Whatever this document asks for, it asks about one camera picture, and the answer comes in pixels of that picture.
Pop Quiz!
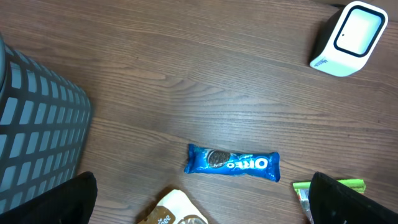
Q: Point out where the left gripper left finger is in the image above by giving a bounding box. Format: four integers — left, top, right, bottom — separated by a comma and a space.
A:
1, 171, 98, 224

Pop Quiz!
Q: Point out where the grey plastic basket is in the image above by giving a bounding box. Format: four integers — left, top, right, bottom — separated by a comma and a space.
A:
1, 42, 93, 213

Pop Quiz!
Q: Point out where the blue Oreo cookie pack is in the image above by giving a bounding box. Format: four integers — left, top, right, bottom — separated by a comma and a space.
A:
184, 144, 280, 182

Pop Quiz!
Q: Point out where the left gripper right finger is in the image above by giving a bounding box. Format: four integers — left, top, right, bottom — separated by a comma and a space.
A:
308, 172, 397, 224

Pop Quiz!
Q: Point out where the white barcode scanner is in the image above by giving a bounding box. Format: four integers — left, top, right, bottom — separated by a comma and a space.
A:
310, 1, 388, 77

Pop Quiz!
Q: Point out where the Haribo gummy worms bag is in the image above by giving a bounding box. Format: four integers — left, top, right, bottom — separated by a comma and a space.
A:
292, 179, 366, 224

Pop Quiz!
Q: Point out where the beige brown cookie bag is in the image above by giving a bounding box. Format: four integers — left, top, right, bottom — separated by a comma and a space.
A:
138, 189, 208, 224

